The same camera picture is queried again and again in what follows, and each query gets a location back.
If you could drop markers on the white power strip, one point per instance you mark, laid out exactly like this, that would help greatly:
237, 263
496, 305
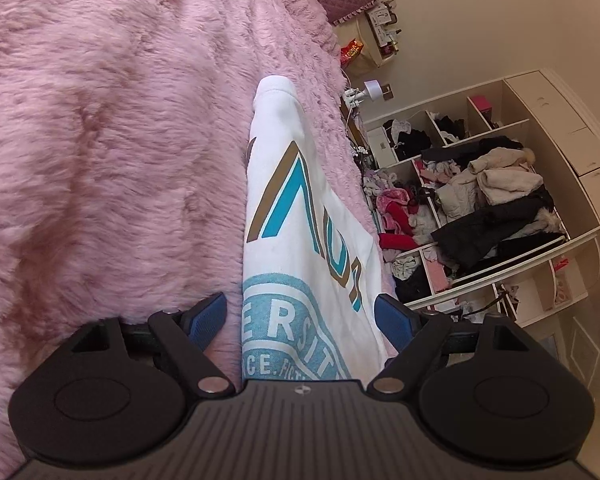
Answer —
350, 96

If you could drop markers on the pink box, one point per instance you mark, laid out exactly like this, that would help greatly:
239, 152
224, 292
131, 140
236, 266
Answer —
481, 106

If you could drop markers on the pink fluffy blanket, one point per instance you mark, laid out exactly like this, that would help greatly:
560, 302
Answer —
105, 135

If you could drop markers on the white printed t-shirt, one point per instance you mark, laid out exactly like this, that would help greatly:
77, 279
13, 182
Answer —
300, 255

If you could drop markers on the white open wardrobe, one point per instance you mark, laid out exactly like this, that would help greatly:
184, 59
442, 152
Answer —
545, 105

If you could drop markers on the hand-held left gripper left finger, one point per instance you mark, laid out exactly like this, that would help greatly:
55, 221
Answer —
207, 317

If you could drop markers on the messy pile of clothes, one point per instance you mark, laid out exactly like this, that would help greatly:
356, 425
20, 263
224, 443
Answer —
495, 195

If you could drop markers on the red snack bag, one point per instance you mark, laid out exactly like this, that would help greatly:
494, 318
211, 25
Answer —
352, 51

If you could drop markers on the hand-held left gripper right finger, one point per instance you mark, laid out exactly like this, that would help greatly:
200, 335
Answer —
395, 321

